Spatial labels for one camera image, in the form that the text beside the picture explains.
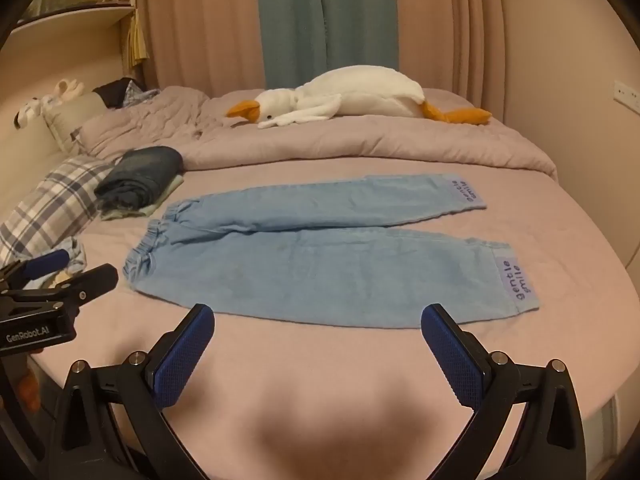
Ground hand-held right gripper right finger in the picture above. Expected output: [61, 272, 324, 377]
[421, 303, 587, 480]

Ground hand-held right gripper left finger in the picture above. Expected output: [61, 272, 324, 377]
[47, 303, 217, 480]

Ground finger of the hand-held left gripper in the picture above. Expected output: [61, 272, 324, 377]
[20, 263, 119, 311]
[0, 249, 70, 292]

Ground light blue denim pants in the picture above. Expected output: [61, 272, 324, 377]
[122, 174, 543, 330]

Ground blue and white printed cloth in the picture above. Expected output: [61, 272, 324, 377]
[50, 237, 89, 281]

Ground plaid pillow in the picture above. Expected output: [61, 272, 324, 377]
[0, 155, 123, 266]

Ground cream headboard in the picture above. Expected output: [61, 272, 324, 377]
[0, 105, 68, 226]

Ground folded dark denim jeans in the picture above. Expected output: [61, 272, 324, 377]
[94, 146, 185, 211]

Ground folded pale green cloth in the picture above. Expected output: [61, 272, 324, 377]
[100, 172, 186, 222]

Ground bed with pink sheet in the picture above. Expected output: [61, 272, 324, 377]
[30, 160, 640, 480]

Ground beige pillow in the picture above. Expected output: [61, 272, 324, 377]
[42, 91, 108, 156]

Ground small white plush toy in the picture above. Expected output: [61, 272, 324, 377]
[14, 79, 86, 128]

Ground dark clothing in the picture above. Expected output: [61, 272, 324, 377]
[92, 77, 138, 109]

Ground blue patterned cloth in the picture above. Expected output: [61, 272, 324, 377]
[122, 82, 162, 109]

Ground pink quilted comforter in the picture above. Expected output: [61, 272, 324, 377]
[79, 85, 558, 183]

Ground pink curtain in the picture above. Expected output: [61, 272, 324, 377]
[135, 0, 266, 98]
[392, 0, 531, 111]

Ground white goose plush toy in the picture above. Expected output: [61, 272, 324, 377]
[225, 65, 493, 130]

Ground teal curtain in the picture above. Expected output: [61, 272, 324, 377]
[255, 0, 401, 92]

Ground white wall socket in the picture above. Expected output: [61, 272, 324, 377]
[612, 79, 640, 113]

